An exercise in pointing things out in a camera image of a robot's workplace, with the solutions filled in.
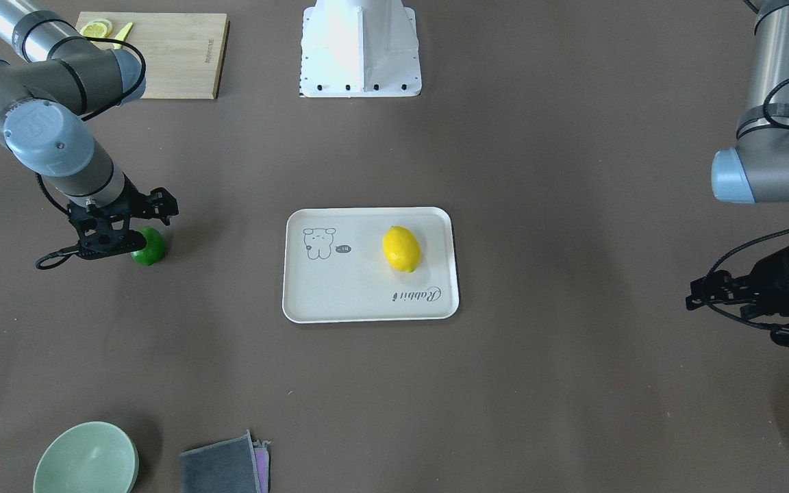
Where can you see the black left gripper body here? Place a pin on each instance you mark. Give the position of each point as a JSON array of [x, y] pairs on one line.
[[772, 271]]

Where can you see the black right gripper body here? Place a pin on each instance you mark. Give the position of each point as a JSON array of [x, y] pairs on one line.
[[135, 206]]

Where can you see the green lime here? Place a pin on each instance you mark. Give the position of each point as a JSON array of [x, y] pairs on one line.
[[154, 249]]

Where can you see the yellow lemon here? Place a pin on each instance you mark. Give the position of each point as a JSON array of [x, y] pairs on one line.
[[401, 249]]

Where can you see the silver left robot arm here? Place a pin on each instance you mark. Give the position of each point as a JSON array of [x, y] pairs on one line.
[[756, 170]]

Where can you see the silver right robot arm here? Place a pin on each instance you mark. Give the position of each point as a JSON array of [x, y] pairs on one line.
[[66, 79]]

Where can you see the beige rabbit tray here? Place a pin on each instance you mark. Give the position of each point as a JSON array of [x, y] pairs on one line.
[[335, 270]]

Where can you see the bamboo cutting board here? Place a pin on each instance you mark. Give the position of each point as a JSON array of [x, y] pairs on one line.
[[183, 51]]

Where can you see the yellow plastic knife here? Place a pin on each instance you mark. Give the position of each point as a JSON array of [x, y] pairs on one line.
[[120, 37]]

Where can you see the lemon slice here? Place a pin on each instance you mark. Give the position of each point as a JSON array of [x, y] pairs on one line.
[[97, 28]]

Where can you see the green ceramic bowl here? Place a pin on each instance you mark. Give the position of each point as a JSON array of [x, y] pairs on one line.
[[89, 457]]

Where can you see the grey folded cloth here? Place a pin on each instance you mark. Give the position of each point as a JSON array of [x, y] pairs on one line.
[[225, 466]]

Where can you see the purple cloth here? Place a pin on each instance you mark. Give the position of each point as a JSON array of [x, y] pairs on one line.
[[262, 464]]

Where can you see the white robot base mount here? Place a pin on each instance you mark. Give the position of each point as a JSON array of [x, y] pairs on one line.
[[359, 49]]

